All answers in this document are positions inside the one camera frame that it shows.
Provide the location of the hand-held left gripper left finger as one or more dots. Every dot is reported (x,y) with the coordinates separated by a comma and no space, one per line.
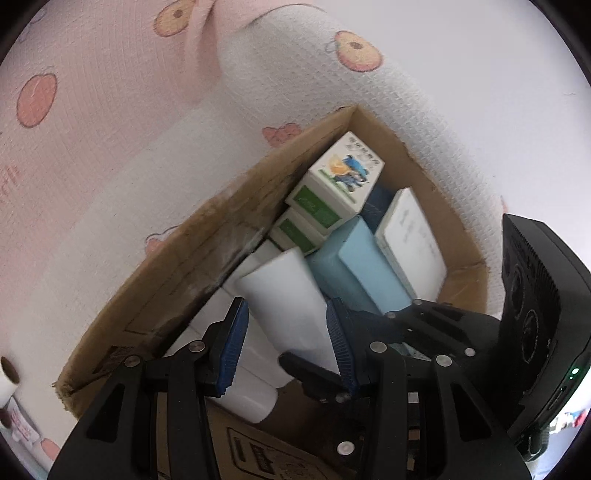
(233,346)

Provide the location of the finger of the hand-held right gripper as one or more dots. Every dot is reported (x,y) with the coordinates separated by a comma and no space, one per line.
(309,371)
(438,318)

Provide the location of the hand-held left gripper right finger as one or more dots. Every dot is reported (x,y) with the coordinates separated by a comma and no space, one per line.
(339,346)

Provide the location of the brown cardboard box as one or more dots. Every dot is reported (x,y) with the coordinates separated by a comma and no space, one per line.
(152,295)

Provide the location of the light blue long box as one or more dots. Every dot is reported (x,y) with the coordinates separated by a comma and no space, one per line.
(355,272)

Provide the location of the white spiral notebook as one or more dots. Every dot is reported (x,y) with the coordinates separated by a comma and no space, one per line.
(411,240)

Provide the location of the white green plain box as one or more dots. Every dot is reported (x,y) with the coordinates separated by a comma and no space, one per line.
(295,233)

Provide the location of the dark blue denim pouch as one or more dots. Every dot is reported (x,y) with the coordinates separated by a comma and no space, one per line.
(376,203)

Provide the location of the white green cartoon box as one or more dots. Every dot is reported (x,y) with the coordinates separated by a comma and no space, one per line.
(341,170)

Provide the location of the pink white printed blanket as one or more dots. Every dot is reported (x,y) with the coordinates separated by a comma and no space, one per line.
(115,161)

